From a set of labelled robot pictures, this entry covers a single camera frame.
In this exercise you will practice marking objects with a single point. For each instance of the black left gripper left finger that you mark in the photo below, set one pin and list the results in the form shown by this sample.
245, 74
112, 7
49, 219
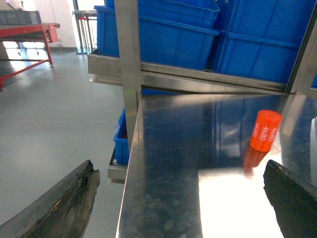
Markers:
63, 211

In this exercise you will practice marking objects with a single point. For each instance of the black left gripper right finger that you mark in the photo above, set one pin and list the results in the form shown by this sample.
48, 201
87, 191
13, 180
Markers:
293, 199

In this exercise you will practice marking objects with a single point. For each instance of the orange cylindrical capacitor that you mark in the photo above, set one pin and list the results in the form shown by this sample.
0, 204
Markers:
265, 130

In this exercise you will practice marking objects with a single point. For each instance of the blue crate lower shelf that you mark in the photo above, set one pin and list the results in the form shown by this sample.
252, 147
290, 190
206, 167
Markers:
121, 150

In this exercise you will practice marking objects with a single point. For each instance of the stainless steel shelf rack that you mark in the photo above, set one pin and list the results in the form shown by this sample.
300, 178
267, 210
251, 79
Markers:
186, 119

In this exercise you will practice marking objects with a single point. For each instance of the blue plastic crate right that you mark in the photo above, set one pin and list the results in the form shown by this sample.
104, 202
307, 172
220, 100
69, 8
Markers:
260, 39

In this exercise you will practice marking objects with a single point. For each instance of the blue plastic crate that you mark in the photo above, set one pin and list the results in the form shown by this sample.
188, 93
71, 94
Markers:
177, 32
260, 39

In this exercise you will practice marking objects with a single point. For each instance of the blue plastic crate left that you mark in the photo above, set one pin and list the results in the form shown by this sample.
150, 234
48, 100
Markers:
177, 32

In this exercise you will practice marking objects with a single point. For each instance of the red metal frame table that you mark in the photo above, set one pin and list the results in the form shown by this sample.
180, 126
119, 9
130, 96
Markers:
44, 32

